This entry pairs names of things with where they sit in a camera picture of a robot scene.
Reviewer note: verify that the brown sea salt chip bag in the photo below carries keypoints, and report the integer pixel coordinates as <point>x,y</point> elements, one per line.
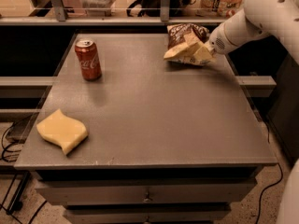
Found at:
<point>189,33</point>

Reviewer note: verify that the upper drawer with knob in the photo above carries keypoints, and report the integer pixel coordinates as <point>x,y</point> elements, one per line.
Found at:
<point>144,191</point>

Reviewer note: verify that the metal railing frame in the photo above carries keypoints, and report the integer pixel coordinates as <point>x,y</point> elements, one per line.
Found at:
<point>54,12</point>

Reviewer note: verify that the black bag behind glass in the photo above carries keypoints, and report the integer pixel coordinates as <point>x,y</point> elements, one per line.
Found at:
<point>153,8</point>

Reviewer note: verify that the printed snack bag behind glass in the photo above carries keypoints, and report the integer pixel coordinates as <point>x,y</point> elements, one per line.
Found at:
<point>219,8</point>

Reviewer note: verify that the clear plastic container behind glass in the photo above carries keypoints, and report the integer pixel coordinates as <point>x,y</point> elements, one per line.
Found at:
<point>97,7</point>

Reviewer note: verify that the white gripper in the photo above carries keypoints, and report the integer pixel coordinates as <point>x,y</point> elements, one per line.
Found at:
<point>219,41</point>

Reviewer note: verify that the lower drawer with knob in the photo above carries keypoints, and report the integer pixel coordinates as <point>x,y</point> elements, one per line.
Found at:
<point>142,214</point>

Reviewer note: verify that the red coca-cola can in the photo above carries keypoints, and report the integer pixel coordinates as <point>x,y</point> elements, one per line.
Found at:
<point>88,59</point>

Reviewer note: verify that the yellow wavy sponge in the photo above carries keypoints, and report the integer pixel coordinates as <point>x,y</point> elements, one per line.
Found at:
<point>62,131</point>

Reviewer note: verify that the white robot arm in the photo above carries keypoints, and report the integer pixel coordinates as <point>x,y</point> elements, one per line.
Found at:
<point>258,19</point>

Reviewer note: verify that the drawer with knob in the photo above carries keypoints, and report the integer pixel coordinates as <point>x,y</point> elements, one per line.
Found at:
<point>144,191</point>
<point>142,214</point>

